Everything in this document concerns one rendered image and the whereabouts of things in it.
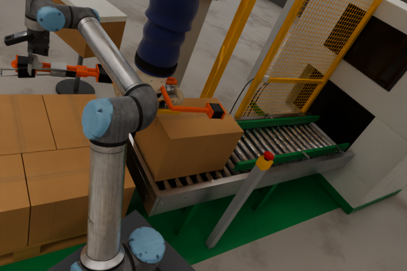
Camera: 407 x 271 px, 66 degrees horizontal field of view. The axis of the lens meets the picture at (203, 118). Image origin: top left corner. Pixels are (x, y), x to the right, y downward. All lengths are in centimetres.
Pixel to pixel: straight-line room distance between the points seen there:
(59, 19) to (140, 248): 92
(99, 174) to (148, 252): 42
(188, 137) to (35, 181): 92
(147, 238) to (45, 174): 96
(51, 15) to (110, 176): 66
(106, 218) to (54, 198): 92
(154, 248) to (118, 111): 60
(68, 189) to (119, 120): 115
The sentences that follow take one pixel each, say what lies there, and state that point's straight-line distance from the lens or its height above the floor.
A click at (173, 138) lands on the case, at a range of 189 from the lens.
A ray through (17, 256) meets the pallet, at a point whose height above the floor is 6.
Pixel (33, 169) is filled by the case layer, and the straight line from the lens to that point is 212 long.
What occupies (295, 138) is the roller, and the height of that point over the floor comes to 55.
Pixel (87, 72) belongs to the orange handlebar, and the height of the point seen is 127.
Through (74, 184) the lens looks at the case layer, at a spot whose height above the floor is 54.
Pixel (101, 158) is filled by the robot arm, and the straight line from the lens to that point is 98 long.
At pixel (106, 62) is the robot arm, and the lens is 118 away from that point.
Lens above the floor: 213
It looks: 33 degrees down
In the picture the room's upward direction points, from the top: 25 degrees clockwise
